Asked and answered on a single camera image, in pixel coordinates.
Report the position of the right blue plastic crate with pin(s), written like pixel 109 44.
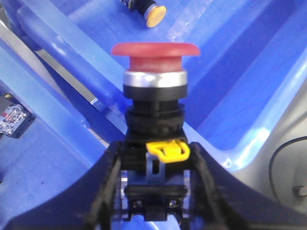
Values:
pixel 234 104

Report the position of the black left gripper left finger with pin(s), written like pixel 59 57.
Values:
pixel 92 202

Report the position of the left blue plastic crate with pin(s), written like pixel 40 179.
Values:
pixel 56 149

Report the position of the black switch contact block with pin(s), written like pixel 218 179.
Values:
pixel 14 118

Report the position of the yellow mushroom push button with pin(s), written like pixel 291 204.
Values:
pixel 151 12

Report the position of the blue plastic crate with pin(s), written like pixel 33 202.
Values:
pixel 234 104
pixel 56 149

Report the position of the red mushroom push button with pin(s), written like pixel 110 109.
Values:
pixel 155 157

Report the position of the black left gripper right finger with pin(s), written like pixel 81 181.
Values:
pixel 219 201

